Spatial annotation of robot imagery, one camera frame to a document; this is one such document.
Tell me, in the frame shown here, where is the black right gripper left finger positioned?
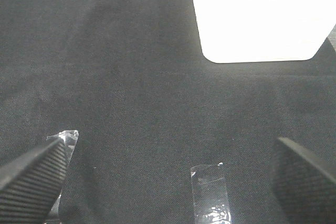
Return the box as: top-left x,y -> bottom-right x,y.
1,138 -> 67,223

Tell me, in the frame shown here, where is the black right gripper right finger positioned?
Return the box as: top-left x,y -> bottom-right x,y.
270,137 -> 335,223

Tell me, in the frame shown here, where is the clear tape strip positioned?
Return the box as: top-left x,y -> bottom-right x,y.
191,163 -> 232,224
45,130 -> 79,224

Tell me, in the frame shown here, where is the black table cloth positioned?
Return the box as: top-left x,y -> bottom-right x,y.
1,0 -> 335,223

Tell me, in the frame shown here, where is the white woven-pattern storage bin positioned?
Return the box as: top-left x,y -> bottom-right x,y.
193,0 -> 335,63

